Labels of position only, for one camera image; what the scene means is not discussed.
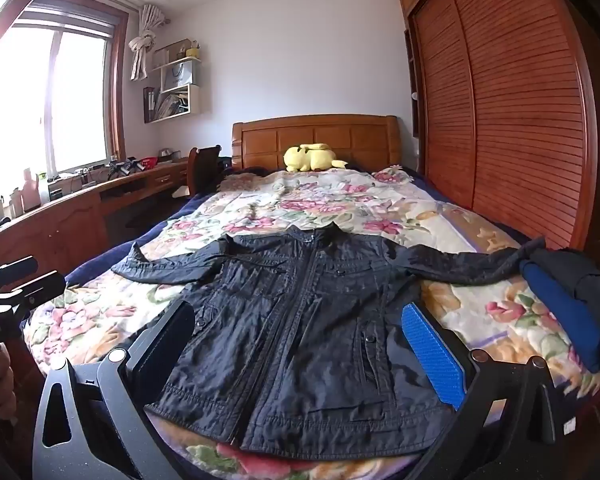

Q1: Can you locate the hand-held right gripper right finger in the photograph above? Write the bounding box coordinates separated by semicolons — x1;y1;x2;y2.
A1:
401;302;576;480

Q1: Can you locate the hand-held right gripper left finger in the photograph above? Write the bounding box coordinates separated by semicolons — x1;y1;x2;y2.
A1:
32;301;197;480

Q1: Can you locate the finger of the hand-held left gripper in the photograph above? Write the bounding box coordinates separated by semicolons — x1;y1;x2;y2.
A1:
0;271;67;313
0;256;37;291

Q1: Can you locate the black jacket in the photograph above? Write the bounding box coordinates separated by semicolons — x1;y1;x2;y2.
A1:
111;225;546;461

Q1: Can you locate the person's left hand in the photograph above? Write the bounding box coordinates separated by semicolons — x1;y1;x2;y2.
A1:
0;350;16;408

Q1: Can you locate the wooden desk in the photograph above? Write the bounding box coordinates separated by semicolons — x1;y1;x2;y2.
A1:
0;157;191;281

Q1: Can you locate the navy bed sheet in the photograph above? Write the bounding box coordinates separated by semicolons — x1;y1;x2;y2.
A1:
65;165;531;283

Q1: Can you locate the white bottle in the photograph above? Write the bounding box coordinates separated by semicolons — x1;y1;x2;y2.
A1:
22;167;41;208

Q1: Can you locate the folded blue cloth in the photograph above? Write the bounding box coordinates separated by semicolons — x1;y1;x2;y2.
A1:
519;257;600;373

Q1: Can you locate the wooden chair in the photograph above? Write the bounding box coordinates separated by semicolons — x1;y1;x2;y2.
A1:
187;146;222;196

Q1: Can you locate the window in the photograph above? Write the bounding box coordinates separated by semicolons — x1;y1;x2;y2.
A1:
0;25;118;201

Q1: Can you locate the floral blanket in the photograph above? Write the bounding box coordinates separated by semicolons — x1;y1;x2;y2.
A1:
25;165;600;480

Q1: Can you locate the wooden bed headboard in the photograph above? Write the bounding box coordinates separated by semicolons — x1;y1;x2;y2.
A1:
231;115;398;173

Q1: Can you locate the yellow plush toy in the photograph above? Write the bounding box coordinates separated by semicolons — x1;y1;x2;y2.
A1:
284;143;349;172

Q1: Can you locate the grey paper bag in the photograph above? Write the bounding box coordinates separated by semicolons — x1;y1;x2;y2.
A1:
162;62;196;92

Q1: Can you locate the wooden slatted wardrobe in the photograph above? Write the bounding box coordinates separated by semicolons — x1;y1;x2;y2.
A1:
397;0;600;271

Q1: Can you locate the tied white curtain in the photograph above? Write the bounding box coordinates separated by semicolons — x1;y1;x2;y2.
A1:
128;4;168;81

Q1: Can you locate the white wall shelf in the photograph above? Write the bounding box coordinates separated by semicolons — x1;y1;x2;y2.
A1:
143;37;203;123

